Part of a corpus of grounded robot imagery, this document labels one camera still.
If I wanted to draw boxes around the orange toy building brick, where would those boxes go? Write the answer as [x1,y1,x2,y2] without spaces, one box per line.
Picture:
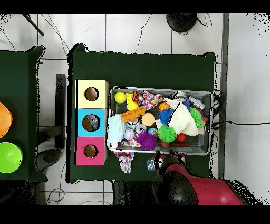
[121,105,147,123]

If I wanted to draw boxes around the black rod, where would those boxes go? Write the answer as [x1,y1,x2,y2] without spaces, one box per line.
[22,13,45,36]

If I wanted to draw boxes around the yellow ball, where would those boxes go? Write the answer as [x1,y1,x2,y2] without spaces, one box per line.
[126,100,139,111]
[114,91,127,104]

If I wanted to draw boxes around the green spiky rubber ball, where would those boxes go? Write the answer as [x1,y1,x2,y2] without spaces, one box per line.
[157,124,177,143]

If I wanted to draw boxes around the blue spiky rubber ball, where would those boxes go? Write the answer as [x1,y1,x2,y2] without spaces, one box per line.
[158,108,174,125]

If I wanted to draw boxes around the thin black floor cable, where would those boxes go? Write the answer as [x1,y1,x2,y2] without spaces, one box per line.
[134,13,152,54]

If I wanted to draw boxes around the wooden box with three holes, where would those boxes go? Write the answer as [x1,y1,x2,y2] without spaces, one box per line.
[74,79,110,166]

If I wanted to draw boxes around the purple spiky rubber toy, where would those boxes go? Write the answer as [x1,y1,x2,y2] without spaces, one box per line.
[136,130,159,151]

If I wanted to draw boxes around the silver wire mesh bin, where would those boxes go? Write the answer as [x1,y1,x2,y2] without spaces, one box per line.
[107,85,214,156]

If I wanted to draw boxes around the black round stand base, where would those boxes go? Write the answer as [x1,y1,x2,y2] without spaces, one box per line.
[166,13,198,33]

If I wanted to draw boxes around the cream knitted cloth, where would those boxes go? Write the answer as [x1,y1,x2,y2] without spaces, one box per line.
[163,97,200,137]

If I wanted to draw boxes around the colourful dotted cloth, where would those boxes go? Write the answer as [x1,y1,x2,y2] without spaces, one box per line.
[113,151,135,174]

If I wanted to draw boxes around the orange plastic bowl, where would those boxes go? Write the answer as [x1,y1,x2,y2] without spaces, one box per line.
[0,102,13,139]

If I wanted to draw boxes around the green plastic bowl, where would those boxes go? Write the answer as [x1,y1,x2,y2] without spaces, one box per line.
[0,142,23,174]

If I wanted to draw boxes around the green spiky caterpillar toy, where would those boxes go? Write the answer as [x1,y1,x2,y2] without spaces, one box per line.
[189,107,206,129]

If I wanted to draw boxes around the light blue knitted cloth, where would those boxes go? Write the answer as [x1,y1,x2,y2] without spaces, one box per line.
[107,114,126,148]

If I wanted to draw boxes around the black power cable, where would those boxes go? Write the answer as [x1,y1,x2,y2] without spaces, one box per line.
[213,120,270,126]

